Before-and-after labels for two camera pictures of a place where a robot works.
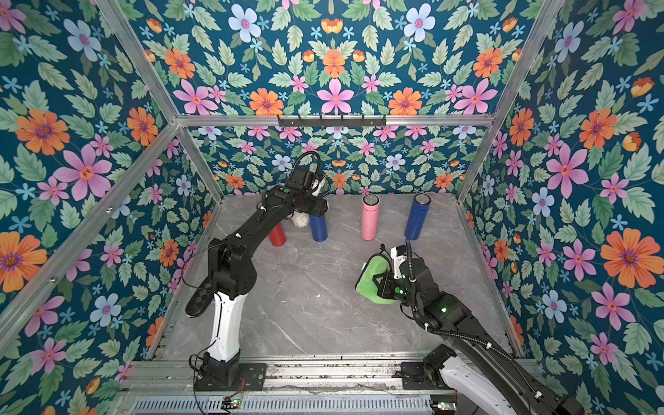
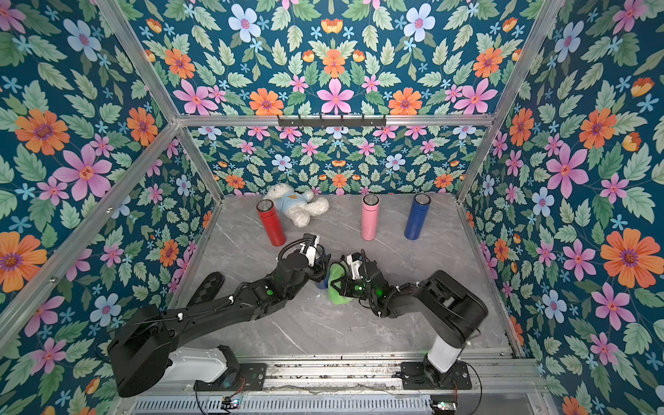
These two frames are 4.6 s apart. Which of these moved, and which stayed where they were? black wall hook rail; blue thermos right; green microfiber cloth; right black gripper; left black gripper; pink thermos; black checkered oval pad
Moved: left black gripper; right black gripper; green microfiber cloth
Stayed: pink thermos; blue thermos right; black wall hook rail; black checkered oval pad
